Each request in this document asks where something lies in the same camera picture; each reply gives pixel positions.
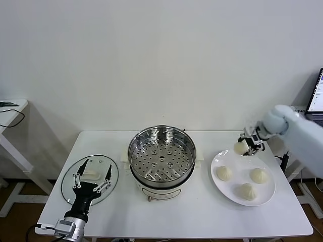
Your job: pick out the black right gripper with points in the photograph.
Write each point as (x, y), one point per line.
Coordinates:
(258, 138)

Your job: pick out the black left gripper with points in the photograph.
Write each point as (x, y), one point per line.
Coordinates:
(84, 199)

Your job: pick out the white steamed baozi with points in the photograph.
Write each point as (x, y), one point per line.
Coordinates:
(224, 173)
(247, 191)
(238, 148)
(259, 175)

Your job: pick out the round glass lid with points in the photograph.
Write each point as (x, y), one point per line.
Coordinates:
(68, 176)

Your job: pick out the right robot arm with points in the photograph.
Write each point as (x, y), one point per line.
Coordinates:
(302, 141)

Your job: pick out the steel steamer basket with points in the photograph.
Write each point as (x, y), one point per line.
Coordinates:
(137, 146)

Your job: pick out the white round plate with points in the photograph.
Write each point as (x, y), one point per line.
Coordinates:
(262, 196)

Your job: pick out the white side table with laptop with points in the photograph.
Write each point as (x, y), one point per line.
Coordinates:
(297, 172)

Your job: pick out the white electric cooker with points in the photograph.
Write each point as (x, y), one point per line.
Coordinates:
(161, 192)

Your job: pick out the grey open laptop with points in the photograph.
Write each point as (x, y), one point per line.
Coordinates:
(318, 95)

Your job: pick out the dark floor object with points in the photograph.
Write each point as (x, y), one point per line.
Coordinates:
(2, 182)

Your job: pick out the flat black device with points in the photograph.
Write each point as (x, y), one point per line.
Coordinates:
(8, 103)

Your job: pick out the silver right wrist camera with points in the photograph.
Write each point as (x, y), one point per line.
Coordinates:
(249, 131)

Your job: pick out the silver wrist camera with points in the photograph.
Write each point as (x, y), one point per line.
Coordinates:
(249, 131)
(64, 227)

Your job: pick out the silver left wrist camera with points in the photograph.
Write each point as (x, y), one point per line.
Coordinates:
(64, 227)

